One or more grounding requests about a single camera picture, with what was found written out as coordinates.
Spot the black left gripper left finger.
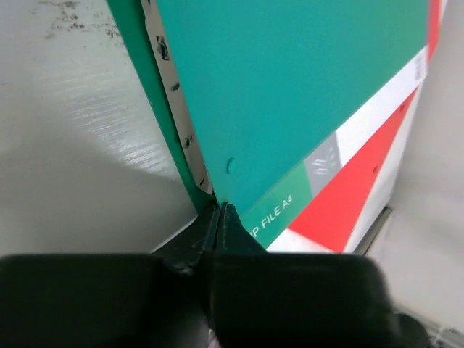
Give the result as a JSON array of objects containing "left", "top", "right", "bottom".
[{"left": 1, "top": 203, "right": 220, "bottom": 347}]

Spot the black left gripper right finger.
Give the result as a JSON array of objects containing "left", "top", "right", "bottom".
[{"left": 209, "top": 204, "right": 428, "bottom": 347}]

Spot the red file folder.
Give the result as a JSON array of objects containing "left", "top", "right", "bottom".
[{"left": 288, "top": 0, "right": 443, "bottom": 254}]

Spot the green clip file folder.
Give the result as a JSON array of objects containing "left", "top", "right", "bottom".
[{"left": 107, "top": 0, "right": 429, "bottom": 251}]

